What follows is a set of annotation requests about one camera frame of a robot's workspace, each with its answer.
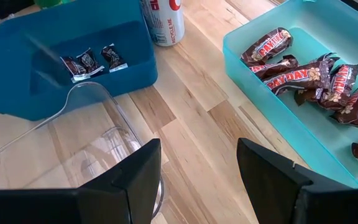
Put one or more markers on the clear plastic bin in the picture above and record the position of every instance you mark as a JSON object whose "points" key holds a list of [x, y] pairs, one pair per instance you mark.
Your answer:
{"points": [[73, 140]]}

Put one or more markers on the dark blue plastic bin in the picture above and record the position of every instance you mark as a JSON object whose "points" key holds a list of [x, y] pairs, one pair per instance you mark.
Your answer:
{"points": [[17, 77]]}

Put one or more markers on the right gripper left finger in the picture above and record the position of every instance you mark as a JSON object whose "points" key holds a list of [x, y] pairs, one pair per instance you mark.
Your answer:
{"points": [[89, 205]]}

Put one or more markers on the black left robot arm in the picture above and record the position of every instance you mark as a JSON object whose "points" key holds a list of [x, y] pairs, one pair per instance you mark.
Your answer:
{"points": [[5, 7]]}

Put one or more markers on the dark Hershey's mini bar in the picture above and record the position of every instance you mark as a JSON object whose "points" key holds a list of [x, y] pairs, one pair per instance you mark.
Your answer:
{"points": [[89, 61], [113, 57], [73, 67]]}

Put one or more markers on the translucent green plastic bin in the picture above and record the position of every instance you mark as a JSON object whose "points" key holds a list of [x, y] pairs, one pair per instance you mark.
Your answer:
{"points": [[306, 133]]}

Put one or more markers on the silver soda can red print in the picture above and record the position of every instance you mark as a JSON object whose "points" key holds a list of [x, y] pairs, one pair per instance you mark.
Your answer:
{"points": [[163, 21]]}

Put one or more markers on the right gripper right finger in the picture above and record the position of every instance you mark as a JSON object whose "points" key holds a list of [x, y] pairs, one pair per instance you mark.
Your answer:
{"points": [[291, 199]]}

